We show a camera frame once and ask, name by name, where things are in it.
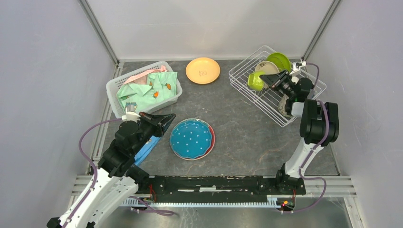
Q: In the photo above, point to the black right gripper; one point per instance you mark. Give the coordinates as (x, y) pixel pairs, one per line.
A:
(273, 80)

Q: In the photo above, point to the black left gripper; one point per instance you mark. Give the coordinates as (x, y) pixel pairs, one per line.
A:
(154, 119)

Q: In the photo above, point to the cream floral plate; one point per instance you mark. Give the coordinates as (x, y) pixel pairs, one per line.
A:
(266, 68)

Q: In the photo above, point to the lime green plate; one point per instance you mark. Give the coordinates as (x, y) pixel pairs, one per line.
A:
(284, 60)

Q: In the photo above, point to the green interior mug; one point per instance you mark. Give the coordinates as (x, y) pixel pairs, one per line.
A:
(282, 106)

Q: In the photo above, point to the white round bowl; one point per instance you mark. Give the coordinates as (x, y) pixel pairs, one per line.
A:
(295, 79)

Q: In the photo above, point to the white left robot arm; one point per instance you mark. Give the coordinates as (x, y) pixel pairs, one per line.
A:
(115, 176)

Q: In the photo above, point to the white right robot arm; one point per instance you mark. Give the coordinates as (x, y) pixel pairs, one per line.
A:
(319, 125)

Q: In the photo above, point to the blue dotted plate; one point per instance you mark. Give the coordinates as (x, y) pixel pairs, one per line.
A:
(190, 140)

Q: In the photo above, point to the green printed cloth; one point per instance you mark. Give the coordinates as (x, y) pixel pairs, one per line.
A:
(158, 88)

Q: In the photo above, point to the blue printed cloth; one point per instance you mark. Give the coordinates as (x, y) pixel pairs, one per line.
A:
(145, 150)

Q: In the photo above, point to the pink cloth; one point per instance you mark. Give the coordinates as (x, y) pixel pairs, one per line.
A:
(138, 77)

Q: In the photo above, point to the teal rimmed red plate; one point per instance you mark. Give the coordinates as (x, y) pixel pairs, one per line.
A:
(213, 141)

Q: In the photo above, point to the orange plate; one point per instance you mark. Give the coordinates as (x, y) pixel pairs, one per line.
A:
(203, 70)

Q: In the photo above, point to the white wire dish rack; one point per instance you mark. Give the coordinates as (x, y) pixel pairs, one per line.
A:
(266, 100)

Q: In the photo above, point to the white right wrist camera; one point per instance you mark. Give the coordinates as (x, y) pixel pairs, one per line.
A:
(296, 67)

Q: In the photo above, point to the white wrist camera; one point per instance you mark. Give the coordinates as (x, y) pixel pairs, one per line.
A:
(296, 67)
(130, 114)

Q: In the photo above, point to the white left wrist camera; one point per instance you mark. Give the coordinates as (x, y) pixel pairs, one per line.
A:
(130, 114)

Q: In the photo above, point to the aluminium corner post right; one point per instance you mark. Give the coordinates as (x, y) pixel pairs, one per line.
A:
(321, 28)

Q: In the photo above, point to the aluminium corner post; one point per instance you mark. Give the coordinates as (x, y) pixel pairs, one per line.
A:
(321, 28)
(98, 30)

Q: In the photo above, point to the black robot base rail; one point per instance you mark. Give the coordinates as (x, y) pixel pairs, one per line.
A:
(219, 189)

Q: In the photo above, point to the aluminium corner post left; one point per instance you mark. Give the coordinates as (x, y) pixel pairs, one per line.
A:
(98, 30)

